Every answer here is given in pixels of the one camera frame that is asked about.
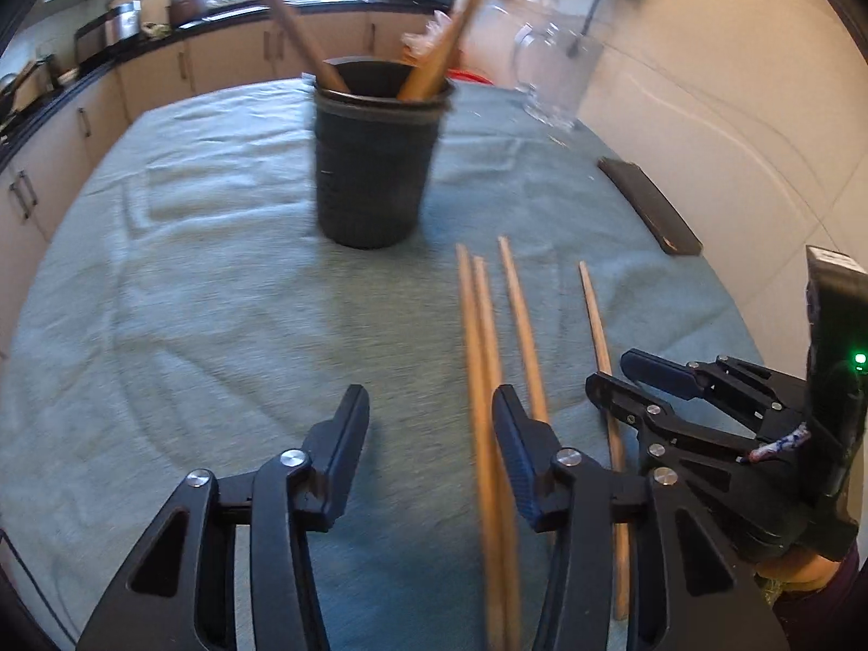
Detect black flat case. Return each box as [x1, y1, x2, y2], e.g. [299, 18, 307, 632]
[597, 157, 704, 257]

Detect black kitchen countertop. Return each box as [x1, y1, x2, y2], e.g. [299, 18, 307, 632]
[0, 0, 457, 170]

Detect person's right forearm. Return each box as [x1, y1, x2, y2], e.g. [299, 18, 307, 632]
[754, 542, 868, 651]

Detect black power cable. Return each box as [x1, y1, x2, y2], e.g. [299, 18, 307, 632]
[576, 0, 615, 59]

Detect rice cooker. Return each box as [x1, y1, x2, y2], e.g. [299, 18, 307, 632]
[73, 1, 143, 65]

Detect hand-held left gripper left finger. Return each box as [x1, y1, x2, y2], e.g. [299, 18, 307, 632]
[76, 384, 371, 651]

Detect braided multicolour cord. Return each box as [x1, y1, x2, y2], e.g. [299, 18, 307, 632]
[739, 424, 811, 465]

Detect black perforated utensil holder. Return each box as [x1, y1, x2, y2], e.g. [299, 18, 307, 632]
[313, 58, 457, 250]

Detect green tablecloth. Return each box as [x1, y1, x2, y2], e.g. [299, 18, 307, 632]
[0, 74, 808, 651]

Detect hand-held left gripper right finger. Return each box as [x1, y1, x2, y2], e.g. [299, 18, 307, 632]
[492, 384, 791, 651]

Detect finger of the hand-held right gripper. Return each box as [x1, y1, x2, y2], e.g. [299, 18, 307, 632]
[586, 372, 754, 472]
[620, 349, 809, 445]

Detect glass pitcher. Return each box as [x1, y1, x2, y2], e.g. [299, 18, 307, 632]
[512, 19, 604, 131]

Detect beige kitchen cabinets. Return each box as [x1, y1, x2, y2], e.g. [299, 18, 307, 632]
[0, 5, 454, 360]

